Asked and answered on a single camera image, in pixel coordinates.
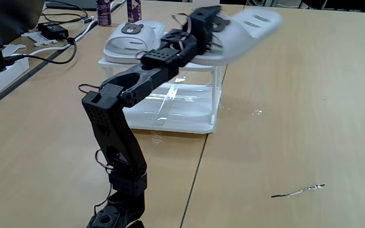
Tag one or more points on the white two-tier box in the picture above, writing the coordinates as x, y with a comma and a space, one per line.
195, 114

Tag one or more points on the white bear slipper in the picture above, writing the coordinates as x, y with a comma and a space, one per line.
128, 44
249, 31

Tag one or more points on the clear tape scrap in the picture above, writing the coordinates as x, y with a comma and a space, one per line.
257, 112

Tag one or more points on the black laptop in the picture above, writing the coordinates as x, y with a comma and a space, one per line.
14, 19

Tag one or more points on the black power adapter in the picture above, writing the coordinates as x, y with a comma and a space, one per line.
52, 30

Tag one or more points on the purple drink can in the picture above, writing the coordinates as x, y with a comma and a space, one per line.
134, 11
104, 12

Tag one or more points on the white flat printed part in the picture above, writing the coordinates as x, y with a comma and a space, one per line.
38, 38

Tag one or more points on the dark chair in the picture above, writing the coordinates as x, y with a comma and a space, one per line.
334, 3

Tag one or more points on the white card stand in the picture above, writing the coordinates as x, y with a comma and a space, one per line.
205, 2

